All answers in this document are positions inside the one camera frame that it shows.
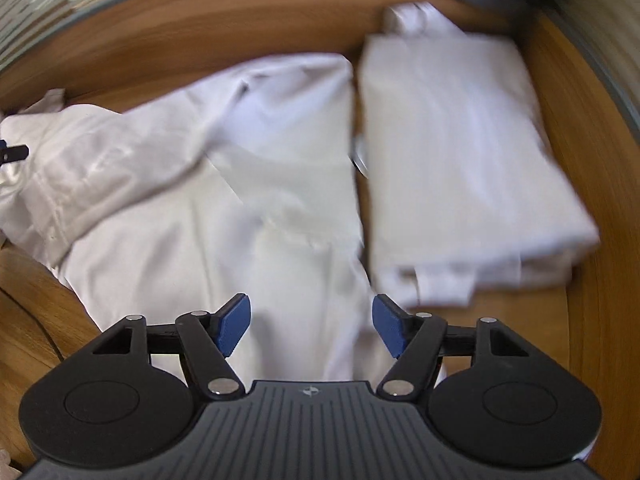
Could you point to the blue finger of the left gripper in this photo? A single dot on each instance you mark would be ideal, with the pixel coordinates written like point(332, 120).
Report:
point(12, 153)

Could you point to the folded white shirt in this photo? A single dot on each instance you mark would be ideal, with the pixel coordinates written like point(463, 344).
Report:
point(465, 193)

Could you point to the cream satin shirt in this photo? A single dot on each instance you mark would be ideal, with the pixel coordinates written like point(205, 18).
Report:
point(240, 182)

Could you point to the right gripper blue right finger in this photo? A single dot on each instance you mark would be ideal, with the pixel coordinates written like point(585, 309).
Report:
point(414, 342)

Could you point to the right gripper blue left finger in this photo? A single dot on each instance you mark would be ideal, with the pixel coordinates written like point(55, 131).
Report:
point(207, 340)

